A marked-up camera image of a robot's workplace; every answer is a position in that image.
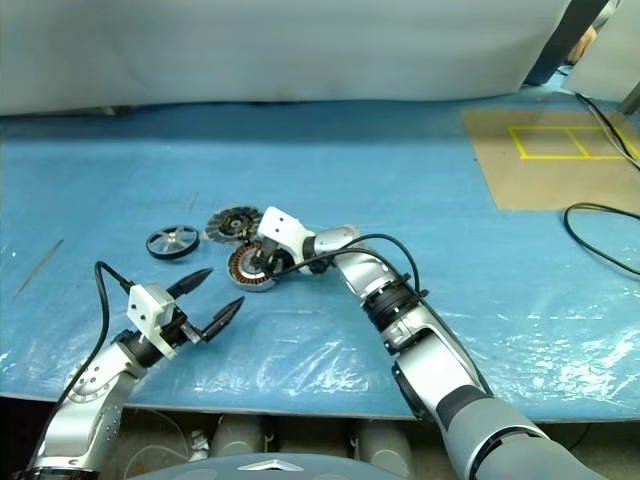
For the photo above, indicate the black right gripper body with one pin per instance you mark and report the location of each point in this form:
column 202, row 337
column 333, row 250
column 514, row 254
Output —
column 282, row 262

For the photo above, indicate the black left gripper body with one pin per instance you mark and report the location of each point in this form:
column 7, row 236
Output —
column 174, row 332

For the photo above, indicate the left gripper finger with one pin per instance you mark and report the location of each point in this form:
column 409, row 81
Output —
column 192, row 282
column 225, row 315

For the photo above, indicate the grey round motor housing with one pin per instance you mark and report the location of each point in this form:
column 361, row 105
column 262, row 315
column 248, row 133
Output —
column 242, row 272

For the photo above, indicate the black spoked rotor wheel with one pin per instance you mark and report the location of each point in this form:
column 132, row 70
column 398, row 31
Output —
column 172, row 240

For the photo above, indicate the silver round motor lid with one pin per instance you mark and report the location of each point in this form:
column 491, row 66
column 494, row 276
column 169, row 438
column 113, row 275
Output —
column 227, row 222

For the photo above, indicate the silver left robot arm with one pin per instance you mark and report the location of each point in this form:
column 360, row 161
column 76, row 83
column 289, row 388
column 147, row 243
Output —
column 85, row 400

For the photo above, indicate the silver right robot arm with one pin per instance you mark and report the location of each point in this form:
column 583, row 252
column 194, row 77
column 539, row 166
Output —
column 450, row 370

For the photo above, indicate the blue plastic table cover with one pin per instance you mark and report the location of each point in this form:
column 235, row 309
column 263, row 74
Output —
column 350, row 165

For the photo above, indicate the grey rounded cylinder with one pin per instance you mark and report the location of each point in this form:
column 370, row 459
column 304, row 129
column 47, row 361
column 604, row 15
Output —
column 237, row 435
column 385, row 442

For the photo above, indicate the thin metal rod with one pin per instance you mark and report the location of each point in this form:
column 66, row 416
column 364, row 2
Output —
column 37, row 270

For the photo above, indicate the grey robot torso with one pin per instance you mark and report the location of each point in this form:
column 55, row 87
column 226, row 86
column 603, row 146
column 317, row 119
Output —
column 270, row 467

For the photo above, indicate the white cloth backdrop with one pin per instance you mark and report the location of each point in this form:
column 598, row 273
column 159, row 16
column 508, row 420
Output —
column 250, row 50

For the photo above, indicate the brown cardboard sheet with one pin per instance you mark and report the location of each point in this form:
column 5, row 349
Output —
column 525, row 185

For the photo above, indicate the dark blue-grey panel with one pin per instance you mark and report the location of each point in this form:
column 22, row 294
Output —
column 555, row 50

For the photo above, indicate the light grey panel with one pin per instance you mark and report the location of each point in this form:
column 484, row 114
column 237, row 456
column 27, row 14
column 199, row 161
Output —
column 605, row 65

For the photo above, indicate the white stereo camera head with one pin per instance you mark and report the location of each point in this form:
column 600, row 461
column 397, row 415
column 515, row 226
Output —
column 147, row 310

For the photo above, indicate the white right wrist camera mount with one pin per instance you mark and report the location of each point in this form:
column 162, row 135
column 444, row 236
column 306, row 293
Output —
column 280, row 227

